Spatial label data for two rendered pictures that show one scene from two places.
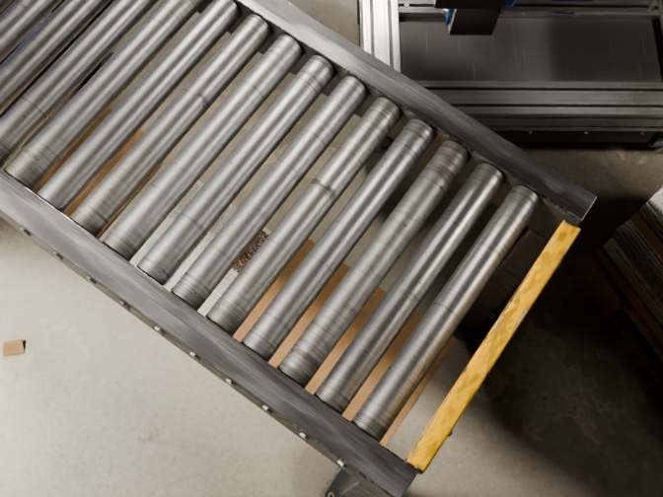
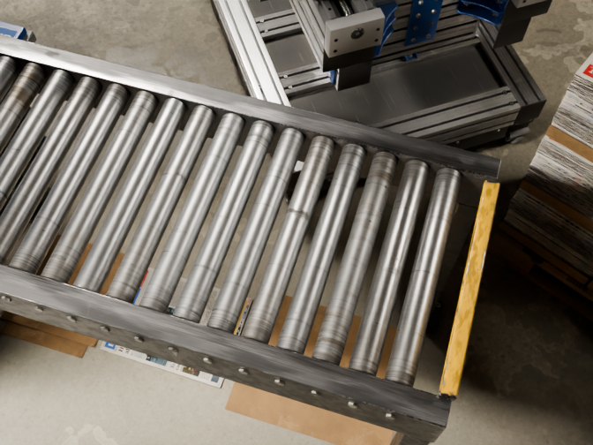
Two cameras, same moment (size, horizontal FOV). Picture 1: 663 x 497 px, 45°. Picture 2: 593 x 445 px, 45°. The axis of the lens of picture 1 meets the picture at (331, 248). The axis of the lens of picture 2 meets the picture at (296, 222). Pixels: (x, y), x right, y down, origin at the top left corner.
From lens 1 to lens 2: 0.25 m
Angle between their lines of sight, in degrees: 11
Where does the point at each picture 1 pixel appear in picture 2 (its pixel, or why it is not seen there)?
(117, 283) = (163, 333)
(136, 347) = (157, 426)
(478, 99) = not seen: hidden behind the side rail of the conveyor
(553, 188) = (468, 162)
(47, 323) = (73, 431)
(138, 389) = not seen: outside the picture
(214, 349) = (258, 358)
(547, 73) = (413, 106)
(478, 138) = (399, 144)
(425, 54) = not seen: hidden behind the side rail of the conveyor
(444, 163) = (381, 168)
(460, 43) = (341, 103)
